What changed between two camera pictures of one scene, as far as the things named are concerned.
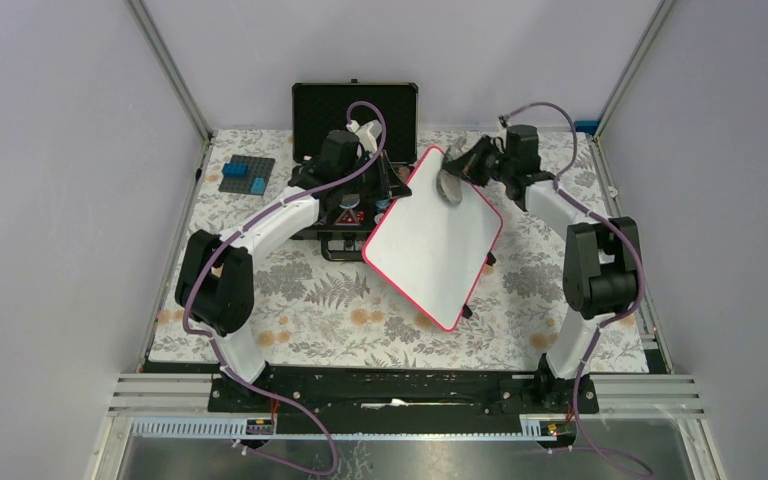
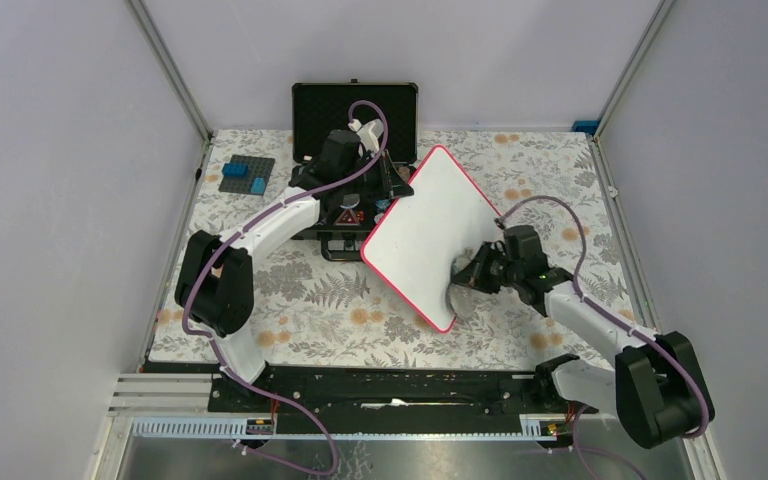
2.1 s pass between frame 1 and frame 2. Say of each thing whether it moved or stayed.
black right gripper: moved
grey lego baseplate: stayed
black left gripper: stayed
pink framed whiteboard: stayed
